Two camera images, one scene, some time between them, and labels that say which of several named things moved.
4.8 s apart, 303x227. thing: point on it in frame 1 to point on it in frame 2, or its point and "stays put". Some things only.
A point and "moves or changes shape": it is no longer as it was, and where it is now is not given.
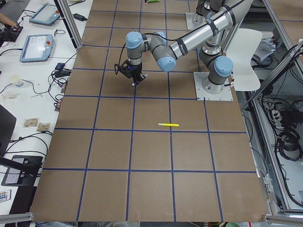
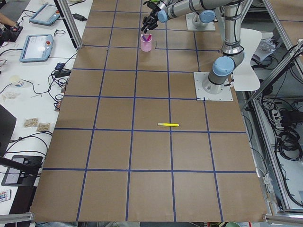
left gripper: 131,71 to 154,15
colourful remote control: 5,196 stays put
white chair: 244,44 stays put
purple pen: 136,82 moves or changes shape
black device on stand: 22,172 stays put
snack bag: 31,122 stays put
